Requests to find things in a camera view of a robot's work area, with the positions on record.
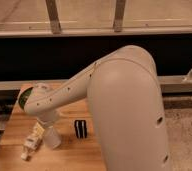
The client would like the white ceramic cup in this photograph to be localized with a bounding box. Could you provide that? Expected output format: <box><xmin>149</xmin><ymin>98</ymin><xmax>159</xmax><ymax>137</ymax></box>
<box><xmin>43</xmin><ymin>127</ymin><xmax>61</xmax><ymax>149</ymax></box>

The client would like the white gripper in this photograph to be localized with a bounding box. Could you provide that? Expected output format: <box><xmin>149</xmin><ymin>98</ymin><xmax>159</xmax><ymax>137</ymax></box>
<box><xmin>33</xmin><ymin>110</ymin><xmax>60</xmax><ymax>137</ymax></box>

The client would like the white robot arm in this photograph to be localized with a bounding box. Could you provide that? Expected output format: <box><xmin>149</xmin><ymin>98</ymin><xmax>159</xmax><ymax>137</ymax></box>
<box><xmin>24</xmin><ymin>45</ymin><xmax>172</xmax><ymax>171</ymax></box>

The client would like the black white striped eraser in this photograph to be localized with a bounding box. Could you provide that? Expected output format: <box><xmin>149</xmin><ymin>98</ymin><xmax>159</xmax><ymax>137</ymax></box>
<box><xmin>74</xmin><ymin>120</ymin><xmax>87</xmax><ymax>139</ymax></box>

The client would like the green ceramic bowl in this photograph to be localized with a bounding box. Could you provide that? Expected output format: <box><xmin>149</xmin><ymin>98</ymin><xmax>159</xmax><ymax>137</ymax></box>
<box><xmin>18</xmin><ymin>87</ymin><xmax>32</xmax><ymax>108</ymax></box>

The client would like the white tube package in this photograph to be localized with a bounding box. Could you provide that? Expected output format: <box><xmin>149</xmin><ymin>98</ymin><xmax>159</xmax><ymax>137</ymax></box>
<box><xmin>21</xmin><ymin>134</ymin><xmax>42</xmax><ymax>161</ymax></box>

